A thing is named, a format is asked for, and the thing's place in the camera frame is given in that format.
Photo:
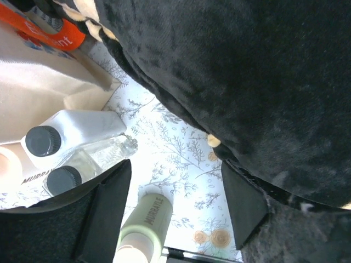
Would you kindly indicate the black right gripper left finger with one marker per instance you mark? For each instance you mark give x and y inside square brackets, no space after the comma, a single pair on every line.
[101,231]

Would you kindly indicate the beige canvas tote bag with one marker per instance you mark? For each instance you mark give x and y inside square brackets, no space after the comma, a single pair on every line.
[38,80]

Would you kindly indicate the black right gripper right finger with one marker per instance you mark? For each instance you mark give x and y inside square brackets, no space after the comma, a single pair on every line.
[247,205]

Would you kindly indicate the black floral plush blanket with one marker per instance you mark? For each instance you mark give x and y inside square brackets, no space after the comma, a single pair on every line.
[269,82]

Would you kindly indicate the white square bottle black cap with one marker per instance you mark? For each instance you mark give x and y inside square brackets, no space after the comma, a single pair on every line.
[48,143]

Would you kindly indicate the green cylindrical bottle beige cap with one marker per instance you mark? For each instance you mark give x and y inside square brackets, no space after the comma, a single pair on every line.
[143,234]

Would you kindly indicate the clear square bottle black cap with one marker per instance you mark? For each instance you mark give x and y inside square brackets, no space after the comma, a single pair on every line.
[87,162]

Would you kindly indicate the floral patterned table mat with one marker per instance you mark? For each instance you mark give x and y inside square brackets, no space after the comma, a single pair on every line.
[173,159]

